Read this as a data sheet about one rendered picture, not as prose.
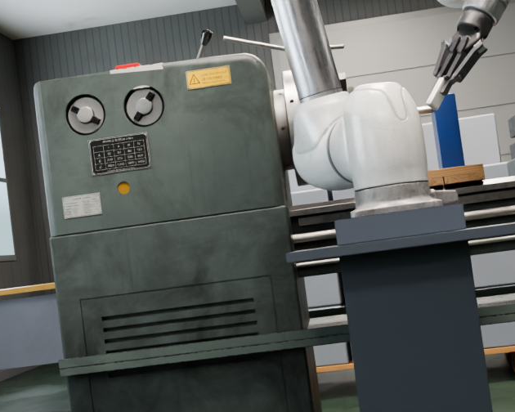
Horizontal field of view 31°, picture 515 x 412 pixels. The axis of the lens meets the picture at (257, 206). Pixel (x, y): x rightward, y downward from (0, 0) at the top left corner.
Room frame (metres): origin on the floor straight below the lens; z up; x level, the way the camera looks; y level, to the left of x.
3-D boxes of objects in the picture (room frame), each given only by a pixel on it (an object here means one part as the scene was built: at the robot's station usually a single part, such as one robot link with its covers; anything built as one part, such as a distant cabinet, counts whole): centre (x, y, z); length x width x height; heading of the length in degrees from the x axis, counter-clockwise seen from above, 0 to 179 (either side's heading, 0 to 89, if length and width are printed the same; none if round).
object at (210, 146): (2.50, 0.21, 1.06); 0.59 x 0.48 x 0.39; 85
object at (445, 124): (2.46, -0.53, 1.00); 0.08 x 0.06 x 0.23; 175
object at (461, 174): (2.47, -0.43, 0.88); 0.36 x 0.30 x 0.04; 175
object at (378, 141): (1.91, -0.28, 0.97); 0.18 x 0.16 x 0.22; 25
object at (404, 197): (1.89, -0.30, 0.83); 0.22 x 0.18 x 0.06; 84
